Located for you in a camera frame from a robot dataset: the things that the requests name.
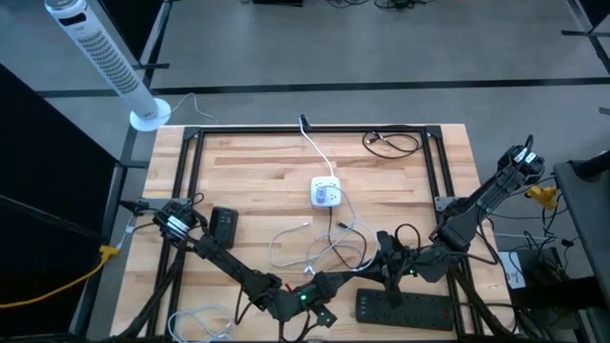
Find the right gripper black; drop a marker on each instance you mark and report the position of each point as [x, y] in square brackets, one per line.
[393, 267]

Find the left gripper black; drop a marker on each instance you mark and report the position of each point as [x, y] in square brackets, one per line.
[329, 288]

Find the grey USB wall plug adapter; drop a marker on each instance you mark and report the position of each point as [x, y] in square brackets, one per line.
[322, 196]

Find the white multi-outlet USB charger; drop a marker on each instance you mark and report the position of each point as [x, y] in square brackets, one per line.
[336, 187]

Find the black multi-outlet wall adapter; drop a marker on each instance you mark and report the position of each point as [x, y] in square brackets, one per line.
[224, 227]

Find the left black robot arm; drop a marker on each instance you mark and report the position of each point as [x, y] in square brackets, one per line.
[229, 262]

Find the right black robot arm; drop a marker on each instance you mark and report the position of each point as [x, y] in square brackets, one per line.
[481, 205]

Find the long black power strip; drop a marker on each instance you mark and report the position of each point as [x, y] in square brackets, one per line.
[424, 309]

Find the white box on floor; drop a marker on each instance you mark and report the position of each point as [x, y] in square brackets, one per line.
[512, 271]

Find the black box on floor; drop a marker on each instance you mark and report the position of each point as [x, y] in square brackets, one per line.
[543, 269]

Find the dark grey side table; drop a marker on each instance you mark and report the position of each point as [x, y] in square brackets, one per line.
[586, 209]

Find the black stand leg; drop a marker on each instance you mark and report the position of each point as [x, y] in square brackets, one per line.
[588, 33]

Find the black partition panel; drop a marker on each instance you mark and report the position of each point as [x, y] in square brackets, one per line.
[38, 190]
[133, 24]

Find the white tower fan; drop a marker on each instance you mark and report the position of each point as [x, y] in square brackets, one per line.
[109, 62]

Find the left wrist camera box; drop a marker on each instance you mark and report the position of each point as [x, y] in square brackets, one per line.
[324, 315]

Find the black aluminium table frame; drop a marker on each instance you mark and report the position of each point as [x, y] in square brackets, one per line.
[310, 129]

